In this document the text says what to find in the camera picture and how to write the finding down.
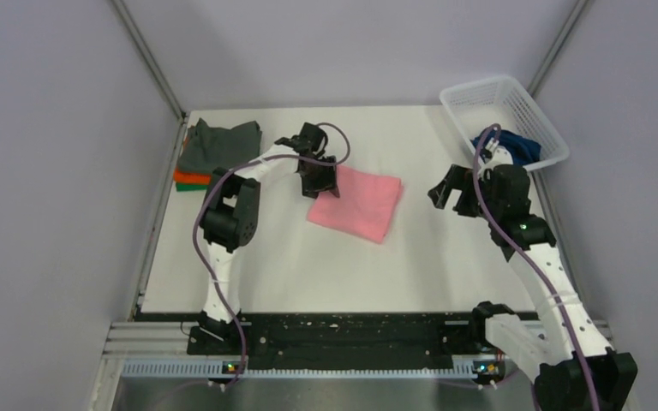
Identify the crumpled blue t shirt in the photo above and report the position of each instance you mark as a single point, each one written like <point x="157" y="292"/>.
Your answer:
<point x="504" y="147"/>

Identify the right aluminium frame post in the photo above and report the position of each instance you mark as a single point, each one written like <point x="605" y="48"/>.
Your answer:
<point x="566" y="30"/>

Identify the folded grey t shirt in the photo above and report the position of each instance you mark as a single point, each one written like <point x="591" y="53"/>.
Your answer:
<point x="208" y="148"/>

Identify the folded green t shirt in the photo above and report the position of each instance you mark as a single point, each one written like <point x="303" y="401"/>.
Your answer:
<point x="188" y="187"/>

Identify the white slotted cable duct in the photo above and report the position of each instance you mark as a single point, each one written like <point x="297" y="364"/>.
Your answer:
<point x="203" y="368"/>

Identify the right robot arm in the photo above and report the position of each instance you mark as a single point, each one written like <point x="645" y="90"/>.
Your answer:
<point x="571" y="365"/>

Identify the white plastic basket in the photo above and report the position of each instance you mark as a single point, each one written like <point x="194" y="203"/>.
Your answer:
<point x="501" y="99"/>

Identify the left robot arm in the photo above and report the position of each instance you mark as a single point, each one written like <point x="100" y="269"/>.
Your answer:
<point x="229" y="214"/>

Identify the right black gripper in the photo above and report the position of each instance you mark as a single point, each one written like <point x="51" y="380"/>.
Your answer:
<point x="441" y="193"/>

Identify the left aluminium frame post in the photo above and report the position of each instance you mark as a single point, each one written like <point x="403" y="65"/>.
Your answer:
<point x="145" y="54"/>

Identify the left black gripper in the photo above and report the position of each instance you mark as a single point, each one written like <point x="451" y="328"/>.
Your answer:
<point x="328" y="182"/>

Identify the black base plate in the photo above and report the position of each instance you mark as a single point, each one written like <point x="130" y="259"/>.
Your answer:
<point x="336" y="341"/>

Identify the folded orange t shirt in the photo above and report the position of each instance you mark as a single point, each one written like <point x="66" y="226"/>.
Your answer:
<point x="190" y="178"/>

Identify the aluminium frame post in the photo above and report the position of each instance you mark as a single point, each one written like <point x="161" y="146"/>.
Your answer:
<point x="566" y="30"/>
<point x="145" y="54"/>

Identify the pink t shirt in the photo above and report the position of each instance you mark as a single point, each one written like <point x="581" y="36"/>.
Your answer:
<point x="364" y="208"/>

